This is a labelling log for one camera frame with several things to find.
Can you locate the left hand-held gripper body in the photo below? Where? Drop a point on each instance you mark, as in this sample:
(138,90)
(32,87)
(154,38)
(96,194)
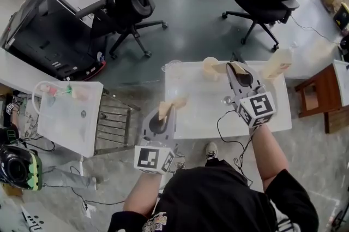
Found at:
(148,158)

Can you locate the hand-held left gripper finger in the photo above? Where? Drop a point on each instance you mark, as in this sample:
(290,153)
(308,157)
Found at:
(147,130)
(173,130)

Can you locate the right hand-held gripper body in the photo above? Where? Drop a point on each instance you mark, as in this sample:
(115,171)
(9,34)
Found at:
(257,108)

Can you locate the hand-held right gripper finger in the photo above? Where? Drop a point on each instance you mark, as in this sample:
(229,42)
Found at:
(256,82)
(234,86)

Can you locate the beige cup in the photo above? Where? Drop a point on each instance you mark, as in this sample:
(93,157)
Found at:
(208,70)

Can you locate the clear glass cup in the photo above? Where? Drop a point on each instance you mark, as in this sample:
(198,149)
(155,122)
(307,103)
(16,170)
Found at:
(174,64)

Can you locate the person's left forearm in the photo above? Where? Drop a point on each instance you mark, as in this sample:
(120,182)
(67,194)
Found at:
(141,192)

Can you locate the person's right forearm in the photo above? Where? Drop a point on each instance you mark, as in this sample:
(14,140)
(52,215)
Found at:
(267,154)

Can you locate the pale pump soap bottle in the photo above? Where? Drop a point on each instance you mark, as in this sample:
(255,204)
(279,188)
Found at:
(278,61)

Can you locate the large white washbasin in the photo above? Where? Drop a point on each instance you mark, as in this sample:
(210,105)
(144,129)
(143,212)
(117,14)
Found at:
(201,116)

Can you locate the person's left shoe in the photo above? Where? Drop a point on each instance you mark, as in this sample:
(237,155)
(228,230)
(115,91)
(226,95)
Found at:
(180,164)

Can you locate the person's shoe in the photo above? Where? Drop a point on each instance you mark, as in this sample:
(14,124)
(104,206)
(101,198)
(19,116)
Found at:
(180,164)
(211,151)

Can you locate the person's right shoe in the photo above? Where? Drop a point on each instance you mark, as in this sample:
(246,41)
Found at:
(211,151)

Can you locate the wooden cabinet with white top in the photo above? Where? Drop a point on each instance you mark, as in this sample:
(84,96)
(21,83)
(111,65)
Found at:
(313,83)

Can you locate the white washbasin with white faucet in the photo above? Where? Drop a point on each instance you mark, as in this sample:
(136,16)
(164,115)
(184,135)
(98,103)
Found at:
(68,127)

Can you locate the person's black t-shirt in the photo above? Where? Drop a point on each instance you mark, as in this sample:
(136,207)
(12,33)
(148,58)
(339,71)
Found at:
(218,198)

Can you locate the white power adapter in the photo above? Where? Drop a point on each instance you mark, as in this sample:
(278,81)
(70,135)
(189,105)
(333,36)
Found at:
(88,211)

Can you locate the yellow black bag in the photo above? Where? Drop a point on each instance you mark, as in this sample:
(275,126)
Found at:
(342,16)

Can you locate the marbled stone slab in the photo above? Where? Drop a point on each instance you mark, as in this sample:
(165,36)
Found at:
(28,121)

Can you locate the curved white faucet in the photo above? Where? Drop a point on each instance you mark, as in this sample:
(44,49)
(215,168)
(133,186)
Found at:
(33,95)

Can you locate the white printed board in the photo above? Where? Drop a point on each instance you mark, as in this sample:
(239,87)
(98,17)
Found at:
(46,222)

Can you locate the black mesh office chair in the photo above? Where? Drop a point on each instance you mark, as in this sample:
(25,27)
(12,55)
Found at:
(131,1)

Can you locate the black equipment cabinet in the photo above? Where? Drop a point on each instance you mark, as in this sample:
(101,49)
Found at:
(41,42)

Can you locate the white counter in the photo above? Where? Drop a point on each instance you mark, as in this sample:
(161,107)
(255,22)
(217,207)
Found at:
(16,67)

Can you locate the metal frame rack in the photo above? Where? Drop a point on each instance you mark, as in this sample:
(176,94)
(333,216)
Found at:
(114,121)

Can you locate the black camera with green cover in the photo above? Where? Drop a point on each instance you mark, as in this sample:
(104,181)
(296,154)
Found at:
(13,168)

